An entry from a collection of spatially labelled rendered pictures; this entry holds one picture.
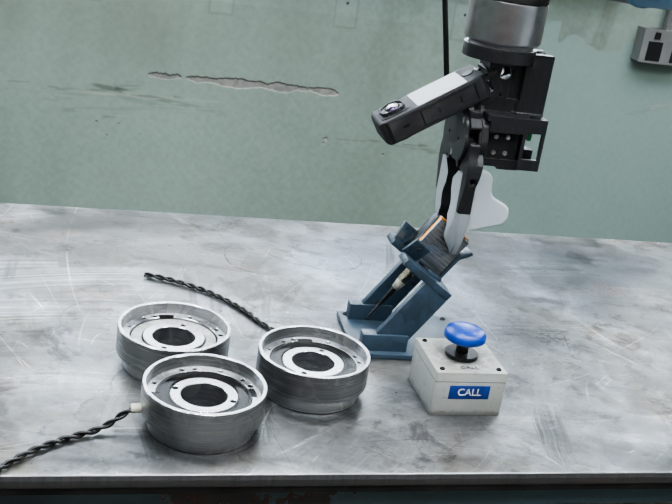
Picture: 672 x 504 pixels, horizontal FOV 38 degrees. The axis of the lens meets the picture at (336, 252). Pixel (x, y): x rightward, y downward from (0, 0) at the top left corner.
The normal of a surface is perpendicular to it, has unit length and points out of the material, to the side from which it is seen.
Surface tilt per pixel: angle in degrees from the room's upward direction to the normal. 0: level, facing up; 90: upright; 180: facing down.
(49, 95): 90
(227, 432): 90
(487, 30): 90
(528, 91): 90
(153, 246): 0
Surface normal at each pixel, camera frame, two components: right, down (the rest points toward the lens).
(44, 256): 0.14, -0.92
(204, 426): 0.13, 0.37
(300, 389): -0.18, 0.33
